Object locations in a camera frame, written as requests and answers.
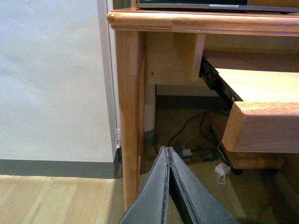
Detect black cables on floor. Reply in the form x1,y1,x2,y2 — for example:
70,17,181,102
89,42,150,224
153,109,231,161

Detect white connector plug on floor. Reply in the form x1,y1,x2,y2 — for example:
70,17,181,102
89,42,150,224
182,148,192,158

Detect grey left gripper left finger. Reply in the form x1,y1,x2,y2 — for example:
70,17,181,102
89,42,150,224
119,147,170,224

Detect wooden desk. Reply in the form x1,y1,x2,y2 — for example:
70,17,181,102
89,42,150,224
107,8,299,209

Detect white power adapter on floor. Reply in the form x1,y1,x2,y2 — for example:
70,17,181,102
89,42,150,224
215,162,231,177

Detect silver laptop with dark screen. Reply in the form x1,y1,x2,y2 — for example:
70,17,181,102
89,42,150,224
136,0,299,13

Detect black drawer slide rail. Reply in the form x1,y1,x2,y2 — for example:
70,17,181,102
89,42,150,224
199,56,243,108

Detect white cable on floor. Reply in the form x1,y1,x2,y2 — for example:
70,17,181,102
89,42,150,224
216,140,234,186

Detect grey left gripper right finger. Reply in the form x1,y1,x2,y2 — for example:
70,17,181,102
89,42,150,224
168,147,239,224

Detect wooden pull-out keyboard tray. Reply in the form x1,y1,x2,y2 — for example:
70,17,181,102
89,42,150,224
218,69,299,153

